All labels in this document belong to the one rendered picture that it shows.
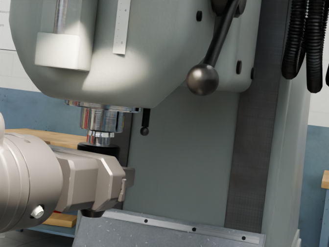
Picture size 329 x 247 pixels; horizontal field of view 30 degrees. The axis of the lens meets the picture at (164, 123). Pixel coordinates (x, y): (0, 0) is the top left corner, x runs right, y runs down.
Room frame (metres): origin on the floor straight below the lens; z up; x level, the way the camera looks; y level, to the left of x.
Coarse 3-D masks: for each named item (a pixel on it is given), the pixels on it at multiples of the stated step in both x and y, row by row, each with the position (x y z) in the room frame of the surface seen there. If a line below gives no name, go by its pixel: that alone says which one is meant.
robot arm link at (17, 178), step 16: (0, 128) 0.51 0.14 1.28; (0, 144) 0.51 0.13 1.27; (0, 160) 0.50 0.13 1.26; (16, 160) 0.51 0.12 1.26; (0, 176) 0.50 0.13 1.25; (16, 176) 0.51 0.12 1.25; (0, 192) 0.50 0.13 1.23; (16, 192) 0.51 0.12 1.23; (0, 208) 0.50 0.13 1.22; (16, 208) 0.51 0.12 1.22; (0, 224) 0.51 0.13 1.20
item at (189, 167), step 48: (288, 0) 0.98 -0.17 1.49; (192, 96) 1.03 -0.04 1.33; (240, 96) 1.00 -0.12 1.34; (288, 96) 1.00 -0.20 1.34; (144, 144) 1.05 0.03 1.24; (192, 144) 1.02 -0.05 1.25; (240, 144) 1.00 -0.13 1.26; (288, 144) 1.01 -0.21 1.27; (144, 192) 1.04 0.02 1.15; (192, 192) 1.02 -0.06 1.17; (240, 192) 0.99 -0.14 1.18; (288, 192) 1.01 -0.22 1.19; (288, 240) 1.04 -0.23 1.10
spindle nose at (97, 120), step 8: (88, 112) 0.65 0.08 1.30; (96, 112) 0.65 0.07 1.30; (104, 112) 0.65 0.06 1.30; (112, 112) 0.65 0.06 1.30; (120, 112) 0.66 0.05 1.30; (80, 120) 0.66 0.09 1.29; (88, 120) 0.65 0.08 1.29; (96, 120) 0.65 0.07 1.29; (104, 120) 0.65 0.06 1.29; (112, 120) 0.65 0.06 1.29; (120, 120) 0.66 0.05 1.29; (88, 128) 0.65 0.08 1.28; (96, 128) 0.65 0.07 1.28; (104, 128) 0.65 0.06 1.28; (112, 128) 0.65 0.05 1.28; (120, 128) 0.66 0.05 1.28
